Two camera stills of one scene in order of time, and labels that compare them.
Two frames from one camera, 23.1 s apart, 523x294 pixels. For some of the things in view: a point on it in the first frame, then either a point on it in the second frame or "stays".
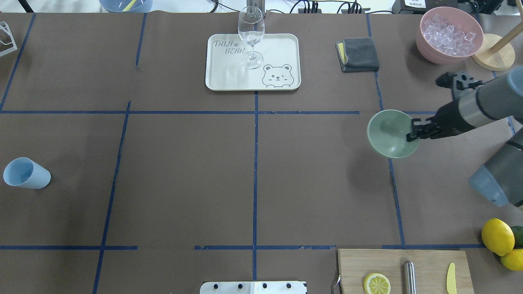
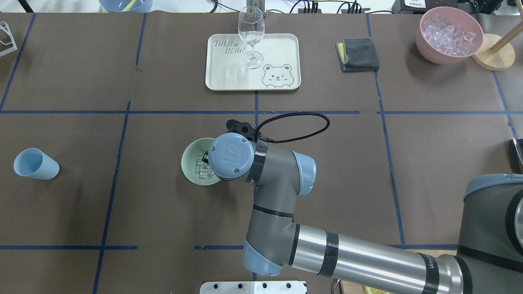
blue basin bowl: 118,6 stays
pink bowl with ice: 448,36 stays
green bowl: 387,132 -> 193,152
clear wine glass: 251,27 stays
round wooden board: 496,54 stays
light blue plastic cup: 23,172 -> 31,162
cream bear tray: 280,69 stays
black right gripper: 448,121 -> 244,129
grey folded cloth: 357,54 stays
